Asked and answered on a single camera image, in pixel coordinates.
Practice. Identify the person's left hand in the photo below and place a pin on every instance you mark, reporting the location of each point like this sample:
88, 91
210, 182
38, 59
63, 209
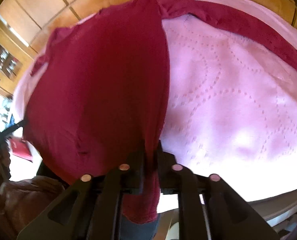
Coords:
22, 201

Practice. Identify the pink quilted bedspread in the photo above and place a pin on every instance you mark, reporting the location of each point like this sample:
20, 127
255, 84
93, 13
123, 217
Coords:
226, 104

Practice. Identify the blue jeans leg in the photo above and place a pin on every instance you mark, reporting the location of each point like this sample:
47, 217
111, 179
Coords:
132, 231

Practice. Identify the wooden shelf cabinet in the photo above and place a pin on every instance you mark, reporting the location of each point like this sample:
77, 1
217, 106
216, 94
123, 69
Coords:
15, 58

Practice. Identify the grey bed frame edge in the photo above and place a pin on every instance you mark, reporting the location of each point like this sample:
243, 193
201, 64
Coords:
276, 209

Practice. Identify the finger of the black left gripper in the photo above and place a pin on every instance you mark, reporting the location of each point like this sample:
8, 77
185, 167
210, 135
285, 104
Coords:
7, 132

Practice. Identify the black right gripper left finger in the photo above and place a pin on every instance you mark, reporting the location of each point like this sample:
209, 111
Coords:
90, 209

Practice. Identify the dark red long-sleeve shirt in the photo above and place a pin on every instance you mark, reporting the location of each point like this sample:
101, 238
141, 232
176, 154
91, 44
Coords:
101, 92

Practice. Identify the red book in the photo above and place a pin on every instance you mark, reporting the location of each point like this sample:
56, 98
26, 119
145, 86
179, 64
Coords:
20, 149

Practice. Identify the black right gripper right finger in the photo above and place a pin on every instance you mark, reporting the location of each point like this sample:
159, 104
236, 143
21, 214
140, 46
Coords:
208, 207

